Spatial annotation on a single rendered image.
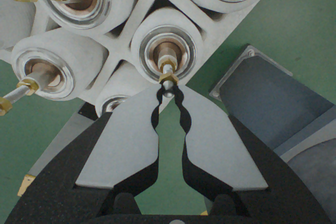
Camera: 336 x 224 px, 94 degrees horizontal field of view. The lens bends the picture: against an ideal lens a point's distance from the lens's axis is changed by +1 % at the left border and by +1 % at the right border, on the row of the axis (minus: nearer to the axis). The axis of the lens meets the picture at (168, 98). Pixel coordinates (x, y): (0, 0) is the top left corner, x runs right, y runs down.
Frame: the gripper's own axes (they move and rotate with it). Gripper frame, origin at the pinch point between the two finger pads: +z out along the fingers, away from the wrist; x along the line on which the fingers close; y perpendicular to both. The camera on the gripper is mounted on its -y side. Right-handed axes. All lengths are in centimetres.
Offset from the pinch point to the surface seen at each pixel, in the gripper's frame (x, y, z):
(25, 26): -21.9, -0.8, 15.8
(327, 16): 41, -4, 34
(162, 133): 0, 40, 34
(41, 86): -15.3, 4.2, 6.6
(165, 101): 0.3, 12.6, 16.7
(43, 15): -18.9, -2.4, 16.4
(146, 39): -2.6, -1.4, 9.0
